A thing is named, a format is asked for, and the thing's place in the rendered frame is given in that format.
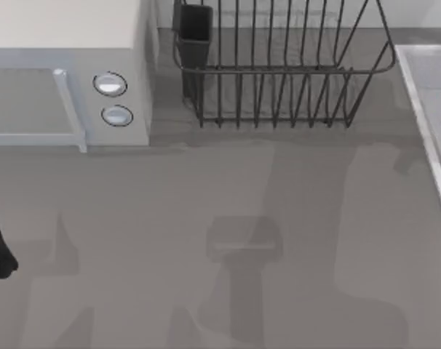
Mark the pale microwave oven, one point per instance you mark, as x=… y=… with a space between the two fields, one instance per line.
x=60 y=29

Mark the black cutlery holder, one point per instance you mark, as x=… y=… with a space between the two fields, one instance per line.
x=194 y=36

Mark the round microwave knob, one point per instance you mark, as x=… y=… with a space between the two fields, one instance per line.
x=110 y=84
x=116 y=115

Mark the microwave door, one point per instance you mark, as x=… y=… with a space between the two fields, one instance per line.
x=24 y=105

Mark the white sink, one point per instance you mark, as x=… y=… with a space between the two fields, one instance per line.
x=429 y=109

